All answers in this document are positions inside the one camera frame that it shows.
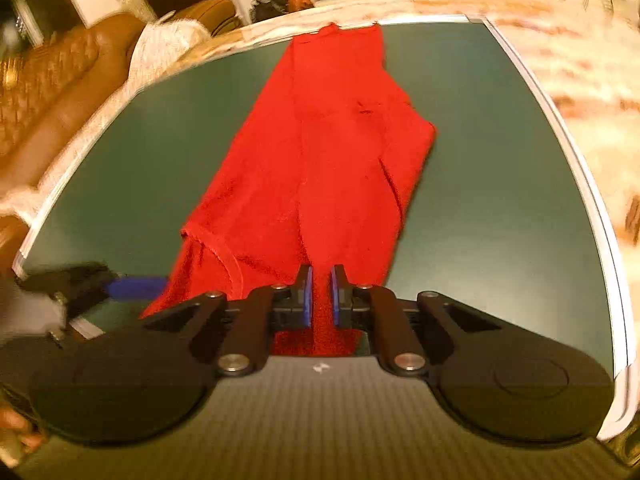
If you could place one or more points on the green board with aluminium frame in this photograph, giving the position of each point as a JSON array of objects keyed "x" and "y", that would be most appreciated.
[{"x": 500, "y": 210}]

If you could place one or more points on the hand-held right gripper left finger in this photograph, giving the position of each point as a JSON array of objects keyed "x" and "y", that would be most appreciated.
[{"x": 306, "y": 297}]

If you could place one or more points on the black bag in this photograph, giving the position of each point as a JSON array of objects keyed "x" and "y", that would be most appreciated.
[{"x": 270, "y": 7}]

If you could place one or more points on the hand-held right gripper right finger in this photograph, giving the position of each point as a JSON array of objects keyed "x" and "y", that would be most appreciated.
[{"x": 337, "y": 297}]

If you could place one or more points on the red long-sleeve shirt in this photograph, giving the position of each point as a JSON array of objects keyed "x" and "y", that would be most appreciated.
[{"x": 325, "y": 135}]

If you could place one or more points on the brown leather sofa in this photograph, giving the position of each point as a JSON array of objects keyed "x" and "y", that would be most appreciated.
[{"x": 50, "y": 110}]

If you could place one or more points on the cream lace sofa cover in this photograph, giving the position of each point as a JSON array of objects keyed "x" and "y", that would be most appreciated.
[{"x": 160, "y": 45}]

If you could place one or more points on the person's left hand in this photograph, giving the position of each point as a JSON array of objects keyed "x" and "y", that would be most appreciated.
[{"x": 15, "y": 425}]

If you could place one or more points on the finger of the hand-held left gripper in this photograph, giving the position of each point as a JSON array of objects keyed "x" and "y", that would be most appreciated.
[{"x": 135, "y": 288}]

